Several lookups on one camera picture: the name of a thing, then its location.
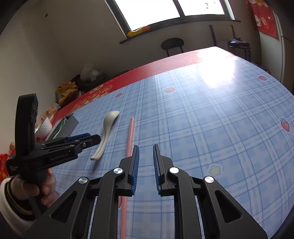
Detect black round chair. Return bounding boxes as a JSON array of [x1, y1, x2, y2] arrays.
[[160, 38, 185, 57]]

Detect white refrigerator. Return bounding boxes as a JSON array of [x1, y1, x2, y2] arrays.
[[258, 0, 294, 92]]

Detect red printed cloth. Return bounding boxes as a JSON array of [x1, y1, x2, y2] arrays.
[[246, 0, 279, 39]]

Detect white dimpled bowl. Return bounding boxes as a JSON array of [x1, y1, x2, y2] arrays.
[[34, 118, 53, 141]]

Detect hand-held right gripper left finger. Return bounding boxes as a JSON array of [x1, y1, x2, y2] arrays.
[[23, 145, 140, 239]]

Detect pink chopstick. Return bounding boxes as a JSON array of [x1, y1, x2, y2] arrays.
[[119, 118, 135, 239]]

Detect metal utensil tray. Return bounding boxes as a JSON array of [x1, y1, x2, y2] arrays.
[[47, 115, 79, 140]]

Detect white plastic spoon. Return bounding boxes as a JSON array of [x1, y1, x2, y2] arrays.
[[90, 110, 120, 160]]

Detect orange white snack packets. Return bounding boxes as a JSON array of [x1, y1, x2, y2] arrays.
[[37, 103, 61, 129]]

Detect black bin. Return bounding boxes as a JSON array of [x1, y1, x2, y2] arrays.
[[71, 73, 107, 92]]

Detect person's left forearm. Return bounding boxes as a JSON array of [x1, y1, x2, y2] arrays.
[[0, 177, 46, 230]]

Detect person's left hand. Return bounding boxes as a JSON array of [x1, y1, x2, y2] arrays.
[[12, 169, 60, 208]]

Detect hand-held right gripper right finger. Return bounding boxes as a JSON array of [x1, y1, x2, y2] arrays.
[[153, 144, 269, 239]]

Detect black pressure cooker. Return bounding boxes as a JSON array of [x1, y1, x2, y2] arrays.
[[227, 37, 251, 56]]

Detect yellow crumpled bag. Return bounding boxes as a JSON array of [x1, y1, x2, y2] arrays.
[[56, 81, 80, 105]]

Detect yellow packet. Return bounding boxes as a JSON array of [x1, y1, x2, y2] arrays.
[[127, 26, 151, 37]]

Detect red snack packets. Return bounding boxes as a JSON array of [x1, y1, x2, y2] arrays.
[[0, 152, 15, 182]]

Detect white plastic bag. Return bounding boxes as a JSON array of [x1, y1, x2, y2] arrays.
[[80, 64, 101, 81]]

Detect dark framed window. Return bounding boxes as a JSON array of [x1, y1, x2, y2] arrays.
[[104, 0, 236, 38]]

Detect red printed tablecloth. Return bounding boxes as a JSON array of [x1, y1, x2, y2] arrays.
[[49, 46, 237, 129]]

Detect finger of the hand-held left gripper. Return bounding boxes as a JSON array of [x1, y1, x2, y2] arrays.
[[65, 134, 102, 151], [44, 133, 92, 147]]

